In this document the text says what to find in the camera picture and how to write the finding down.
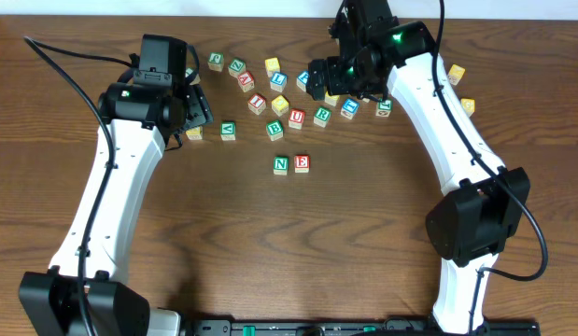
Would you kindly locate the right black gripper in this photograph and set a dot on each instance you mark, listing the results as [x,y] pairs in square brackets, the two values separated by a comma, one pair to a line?
[317,79]

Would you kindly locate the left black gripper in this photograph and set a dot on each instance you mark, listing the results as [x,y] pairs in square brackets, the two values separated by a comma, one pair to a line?
[198,106]

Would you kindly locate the green N block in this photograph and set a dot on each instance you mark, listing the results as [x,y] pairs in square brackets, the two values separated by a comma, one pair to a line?
[281,165]

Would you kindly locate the red E block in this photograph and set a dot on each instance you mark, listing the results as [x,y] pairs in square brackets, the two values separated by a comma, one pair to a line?
[302,163]

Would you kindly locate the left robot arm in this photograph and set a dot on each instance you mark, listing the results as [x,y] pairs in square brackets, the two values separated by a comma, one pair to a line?
[85,291]

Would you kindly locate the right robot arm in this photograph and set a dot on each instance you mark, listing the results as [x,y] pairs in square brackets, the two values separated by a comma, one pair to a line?
[482,200]

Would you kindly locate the yellow K block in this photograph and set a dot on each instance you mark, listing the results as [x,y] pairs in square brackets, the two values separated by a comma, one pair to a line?
[195,134]

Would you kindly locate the blue T block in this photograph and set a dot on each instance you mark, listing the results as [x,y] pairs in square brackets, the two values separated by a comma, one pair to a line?
[349,108]

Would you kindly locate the yellow Q block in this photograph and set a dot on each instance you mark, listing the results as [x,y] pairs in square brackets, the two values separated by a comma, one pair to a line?
[331,100]

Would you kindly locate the green V block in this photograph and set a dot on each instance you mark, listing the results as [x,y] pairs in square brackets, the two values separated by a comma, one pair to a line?
[228,131]

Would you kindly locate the green L block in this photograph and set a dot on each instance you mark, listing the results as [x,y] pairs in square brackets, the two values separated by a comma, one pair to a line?
[192,77]

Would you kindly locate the green J block right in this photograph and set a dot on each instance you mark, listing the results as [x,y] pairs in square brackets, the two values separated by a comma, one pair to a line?
[383,108]

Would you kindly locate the green j block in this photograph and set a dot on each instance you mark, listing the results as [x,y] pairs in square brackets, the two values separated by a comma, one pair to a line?
[216,61]
[383,108]

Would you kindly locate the green R block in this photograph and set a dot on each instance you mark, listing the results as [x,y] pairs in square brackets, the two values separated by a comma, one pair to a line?
[322,117]

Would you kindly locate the blue P block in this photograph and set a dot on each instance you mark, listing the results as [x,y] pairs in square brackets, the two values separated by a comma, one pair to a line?
[302,79]

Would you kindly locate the red A block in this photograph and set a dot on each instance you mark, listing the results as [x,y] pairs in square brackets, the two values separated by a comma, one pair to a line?
[246,81]

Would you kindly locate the red I block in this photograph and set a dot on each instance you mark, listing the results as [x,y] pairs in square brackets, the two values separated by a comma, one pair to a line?
[256,104]

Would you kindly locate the green Z block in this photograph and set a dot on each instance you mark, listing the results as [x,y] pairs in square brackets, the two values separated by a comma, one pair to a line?
[236,67]

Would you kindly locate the red U block lower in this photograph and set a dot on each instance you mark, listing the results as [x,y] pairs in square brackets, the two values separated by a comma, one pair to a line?
[296,119]

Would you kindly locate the blue L block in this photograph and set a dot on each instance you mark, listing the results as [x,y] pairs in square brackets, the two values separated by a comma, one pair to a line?
[278,81]

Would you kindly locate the green B block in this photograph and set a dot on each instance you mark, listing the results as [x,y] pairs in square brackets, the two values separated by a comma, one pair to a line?
[275,130]

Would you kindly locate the yellow O block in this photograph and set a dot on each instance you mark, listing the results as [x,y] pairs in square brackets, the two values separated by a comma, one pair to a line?
[280,105]

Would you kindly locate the yellow S block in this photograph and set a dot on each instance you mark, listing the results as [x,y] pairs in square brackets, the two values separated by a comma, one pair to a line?
[272,65]

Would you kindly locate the yellow block far right top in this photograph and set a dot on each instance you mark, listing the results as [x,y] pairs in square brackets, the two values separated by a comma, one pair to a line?
[455,74]

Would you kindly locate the yellow block far right low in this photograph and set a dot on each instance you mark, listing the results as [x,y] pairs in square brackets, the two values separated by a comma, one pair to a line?
[468,105]

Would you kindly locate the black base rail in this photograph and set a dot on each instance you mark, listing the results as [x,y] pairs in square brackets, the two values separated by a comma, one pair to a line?
[393,326]

